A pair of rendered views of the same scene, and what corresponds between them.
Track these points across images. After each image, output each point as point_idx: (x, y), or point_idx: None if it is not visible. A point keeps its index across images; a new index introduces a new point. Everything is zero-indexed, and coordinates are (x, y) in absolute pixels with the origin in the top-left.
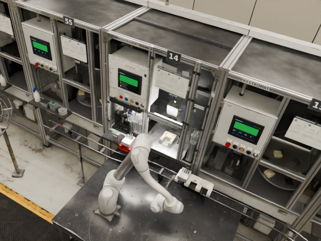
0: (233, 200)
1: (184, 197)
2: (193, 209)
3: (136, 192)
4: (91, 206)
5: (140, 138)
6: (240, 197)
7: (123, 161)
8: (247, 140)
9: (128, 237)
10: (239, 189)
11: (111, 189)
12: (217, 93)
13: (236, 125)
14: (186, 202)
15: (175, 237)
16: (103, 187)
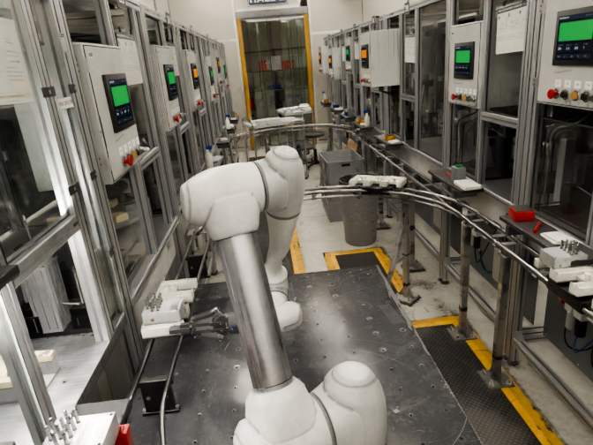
0: (180, 272)
1: (198, 349)
2: None
3: None
4: None
5: (221, 169)
6: (154, 286)
7: (261, 299)
8: (130, 124)
9: (376, 374)
10: (155, 260)
11: (336, 369)
12: (65, 36)
13: (114, 98)
14: (210, 342)
15: (304, 323)
16: (331, 428)
